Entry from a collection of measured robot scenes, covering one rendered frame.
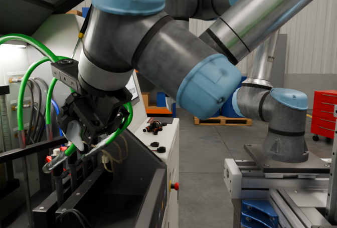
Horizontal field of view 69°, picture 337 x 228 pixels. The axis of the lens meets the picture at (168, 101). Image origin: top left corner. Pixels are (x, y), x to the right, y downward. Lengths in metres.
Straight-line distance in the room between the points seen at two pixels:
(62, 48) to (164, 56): 0.85
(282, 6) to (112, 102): 0.27
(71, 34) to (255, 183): 0.87
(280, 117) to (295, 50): 6.97
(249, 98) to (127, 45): 0.73
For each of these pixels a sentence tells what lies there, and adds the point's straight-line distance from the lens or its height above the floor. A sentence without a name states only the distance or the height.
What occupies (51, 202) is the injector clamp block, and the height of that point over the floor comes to 0.98.
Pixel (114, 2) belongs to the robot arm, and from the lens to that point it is 0.27.
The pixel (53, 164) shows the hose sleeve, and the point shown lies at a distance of 0.61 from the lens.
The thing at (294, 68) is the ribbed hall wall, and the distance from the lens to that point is 7.84.
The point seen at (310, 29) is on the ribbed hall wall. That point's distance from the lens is 7.99.
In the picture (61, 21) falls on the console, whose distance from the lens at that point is 1.09.
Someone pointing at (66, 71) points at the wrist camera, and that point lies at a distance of 0.44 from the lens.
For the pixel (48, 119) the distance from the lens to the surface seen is 0.92.
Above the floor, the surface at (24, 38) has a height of 1.42.
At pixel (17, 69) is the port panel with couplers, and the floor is 1.34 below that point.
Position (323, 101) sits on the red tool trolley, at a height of 0.71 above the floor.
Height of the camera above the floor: 1.37
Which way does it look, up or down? 10 degrees down
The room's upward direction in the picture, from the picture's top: straight up
